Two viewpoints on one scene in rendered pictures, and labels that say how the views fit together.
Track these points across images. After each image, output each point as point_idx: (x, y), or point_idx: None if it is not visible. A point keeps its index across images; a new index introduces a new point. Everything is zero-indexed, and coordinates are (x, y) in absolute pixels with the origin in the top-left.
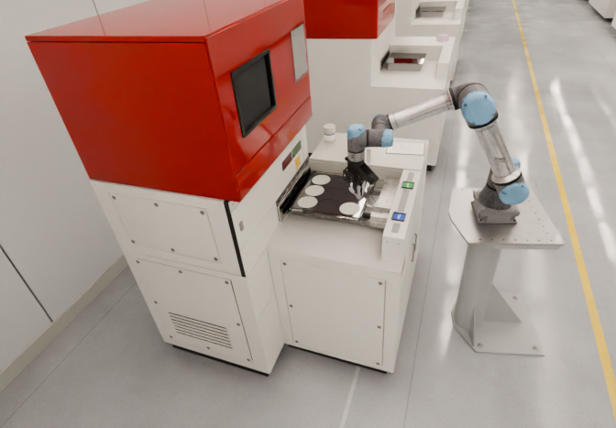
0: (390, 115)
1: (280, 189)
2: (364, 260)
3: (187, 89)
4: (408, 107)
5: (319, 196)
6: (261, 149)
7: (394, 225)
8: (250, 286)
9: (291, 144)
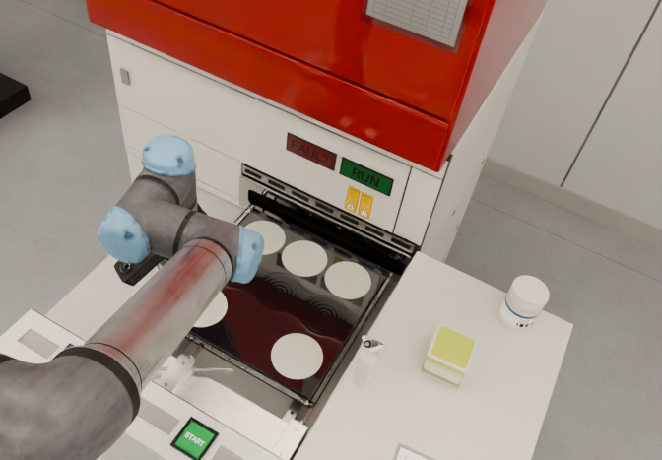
0: (197, 240)
1: (266, 165)
2: (63, 317)
3: None
4: (174, 271)
5: (275, 261)
6: (166, 9)
7: (48, 345)
8: (132, 172)
9: (348, 147)
